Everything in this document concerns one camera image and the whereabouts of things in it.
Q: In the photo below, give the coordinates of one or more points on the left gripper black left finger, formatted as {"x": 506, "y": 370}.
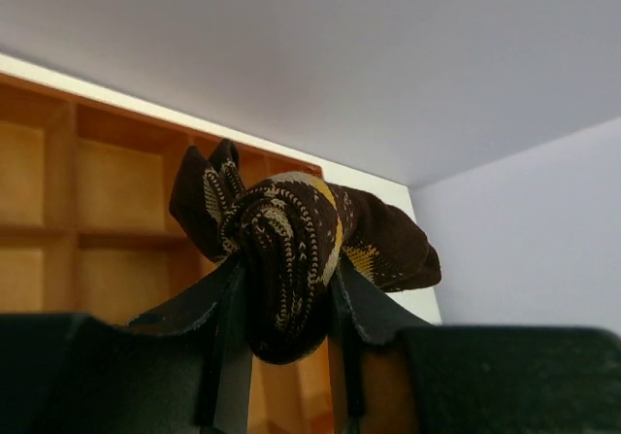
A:
{"x": 181, "y": 367}

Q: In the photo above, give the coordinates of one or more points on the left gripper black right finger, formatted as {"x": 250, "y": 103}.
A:
{"x": 393, "y": 372}

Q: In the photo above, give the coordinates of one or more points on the brown yellow argyle sock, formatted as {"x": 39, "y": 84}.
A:
{"x": 292, "y": 230}

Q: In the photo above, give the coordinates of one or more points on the orange compartment tray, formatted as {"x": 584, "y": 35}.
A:
{"x": 85, "y": 189}

